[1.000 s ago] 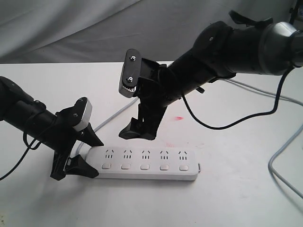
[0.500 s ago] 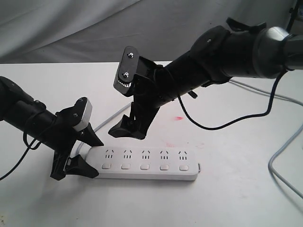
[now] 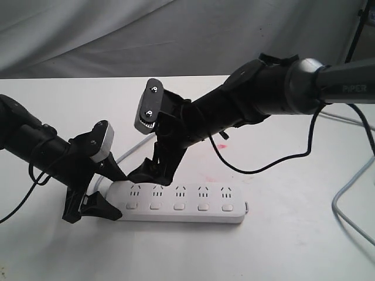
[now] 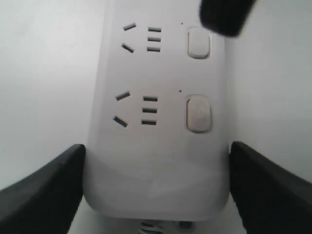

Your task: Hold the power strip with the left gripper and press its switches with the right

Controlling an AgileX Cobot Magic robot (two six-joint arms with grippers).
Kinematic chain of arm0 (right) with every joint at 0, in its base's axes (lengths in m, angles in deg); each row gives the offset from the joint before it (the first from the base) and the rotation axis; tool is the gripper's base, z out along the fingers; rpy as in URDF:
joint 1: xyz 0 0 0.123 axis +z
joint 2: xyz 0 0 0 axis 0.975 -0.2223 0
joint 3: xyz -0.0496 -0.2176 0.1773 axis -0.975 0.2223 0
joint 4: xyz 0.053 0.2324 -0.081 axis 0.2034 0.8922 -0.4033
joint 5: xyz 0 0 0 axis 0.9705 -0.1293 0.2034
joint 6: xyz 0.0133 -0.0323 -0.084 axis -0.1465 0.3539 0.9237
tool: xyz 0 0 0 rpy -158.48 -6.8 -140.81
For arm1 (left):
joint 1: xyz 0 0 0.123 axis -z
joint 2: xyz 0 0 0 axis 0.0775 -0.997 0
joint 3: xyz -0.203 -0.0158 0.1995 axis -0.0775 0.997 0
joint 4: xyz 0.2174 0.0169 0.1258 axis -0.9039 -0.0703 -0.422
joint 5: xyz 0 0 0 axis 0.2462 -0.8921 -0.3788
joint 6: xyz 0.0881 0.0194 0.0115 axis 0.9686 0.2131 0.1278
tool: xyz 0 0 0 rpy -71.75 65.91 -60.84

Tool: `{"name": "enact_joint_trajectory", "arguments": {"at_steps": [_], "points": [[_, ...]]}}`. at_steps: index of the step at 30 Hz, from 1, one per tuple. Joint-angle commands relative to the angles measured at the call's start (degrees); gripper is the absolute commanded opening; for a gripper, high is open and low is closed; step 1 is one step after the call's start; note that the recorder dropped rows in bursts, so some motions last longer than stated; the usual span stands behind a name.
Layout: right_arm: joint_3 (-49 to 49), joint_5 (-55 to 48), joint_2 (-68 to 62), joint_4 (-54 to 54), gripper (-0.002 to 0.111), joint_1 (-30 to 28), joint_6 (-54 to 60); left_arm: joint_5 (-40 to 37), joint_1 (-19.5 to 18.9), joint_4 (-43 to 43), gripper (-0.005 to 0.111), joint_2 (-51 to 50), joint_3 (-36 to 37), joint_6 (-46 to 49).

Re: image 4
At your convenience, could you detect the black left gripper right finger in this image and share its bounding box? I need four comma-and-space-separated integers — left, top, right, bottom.
229, 141, 312, 234

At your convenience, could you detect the white five-outlet power strip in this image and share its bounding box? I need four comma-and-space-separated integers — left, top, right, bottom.
83, 0, 229, 221

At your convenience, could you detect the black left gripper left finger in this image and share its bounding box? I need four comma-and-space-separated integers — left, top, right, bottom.
0, 144, 86, 234

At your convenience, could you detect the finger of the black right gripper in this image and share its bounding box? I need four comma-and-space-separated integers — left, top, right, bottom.
199, 0, 256, 37

